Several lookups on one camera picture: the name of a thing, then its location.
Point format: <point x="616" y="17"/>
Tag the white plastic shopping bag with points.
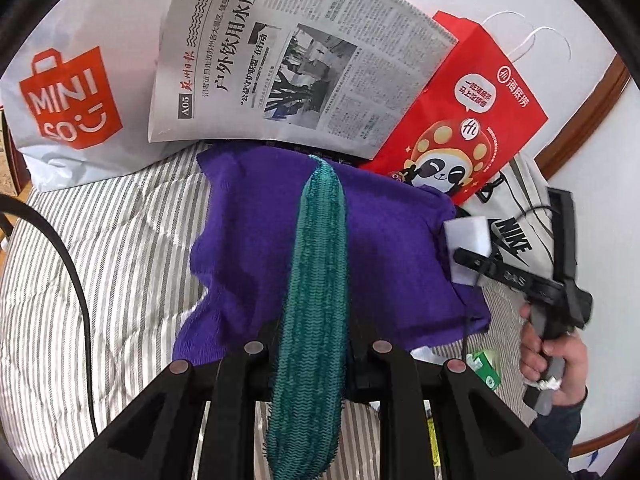
<point x="100" y="20"/>

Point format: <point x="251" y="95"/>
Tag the white sponge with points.
<point x="470" y="232"/>

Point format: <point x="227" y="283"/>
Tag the newspaper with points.
<point x="300" y="60"/>

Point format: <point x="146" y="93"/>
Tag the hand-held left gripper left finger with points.
<point x="250" y="367"/>

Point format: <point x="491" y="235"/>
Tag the red paper bag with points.
<point x="480" y="75"/>

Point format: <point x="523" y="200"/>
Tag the person's right forearm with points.
<point x="560" y="435"/>

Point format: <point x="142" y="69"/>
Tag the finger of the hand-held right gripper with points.
<point x="505" y="272"/>

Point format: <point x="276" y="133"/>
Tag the green tissue packet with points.
<point x="487" y="367"/>

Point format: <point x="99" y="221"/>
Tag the purple towel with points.
<point x="240" y="240"/>

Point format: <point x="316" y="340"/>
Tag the person's right hand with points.
<point x="575" y="370"/>

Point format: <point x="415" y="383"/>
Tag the cardboard box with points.
<point x="9" y="160"/>

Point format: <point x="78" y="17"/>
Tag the wooden headboard frame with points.
<point x="600" y="105"/>

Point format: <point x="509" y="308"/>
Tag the teal knitted cloth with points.
<point x="312" y="310"/>

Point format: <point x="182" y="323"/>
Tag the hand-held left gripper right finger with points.
<point x="385" y="372"/>

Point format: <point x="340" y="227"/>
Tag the white sling bag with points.
<point x="525" y="195"/>

